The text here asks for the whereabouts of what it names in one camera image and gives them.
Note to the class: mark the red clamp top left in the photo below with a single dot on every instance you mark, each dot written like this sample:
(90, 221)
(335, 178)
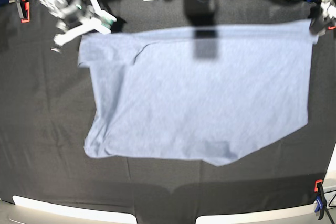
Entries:
(23, 7)

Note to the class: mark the clamp bottom right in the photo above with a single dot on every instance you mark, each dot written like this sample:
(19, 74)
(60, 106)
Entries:
(320, 199)

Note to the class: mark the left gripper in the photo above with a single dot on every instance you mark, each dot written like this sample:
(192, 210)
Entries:
(320, 22)

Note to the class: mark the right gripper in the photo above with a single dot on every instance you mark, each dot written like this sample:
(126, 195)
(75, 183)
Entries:
(70, 15)

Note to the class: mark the black table cloth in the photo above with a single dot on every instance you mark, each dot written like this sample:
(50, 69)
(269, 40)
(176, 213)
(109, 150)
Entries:
(47, 109)

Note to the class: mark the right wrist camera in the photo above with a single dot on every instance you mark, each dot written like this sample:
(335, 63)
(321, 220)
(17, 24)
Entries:
(107, 19)

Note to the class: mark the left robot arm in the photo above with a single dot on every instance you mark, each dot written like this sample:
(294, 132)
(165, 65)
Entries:
(328, 6)

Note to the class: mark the light blue t-shirt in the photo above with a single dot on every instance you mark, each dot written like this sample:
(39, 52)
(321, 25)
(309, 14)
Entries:
(214, 93)

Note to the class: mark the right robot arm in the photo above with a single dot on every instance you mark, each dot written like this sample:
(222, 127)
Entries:
(52, 8)

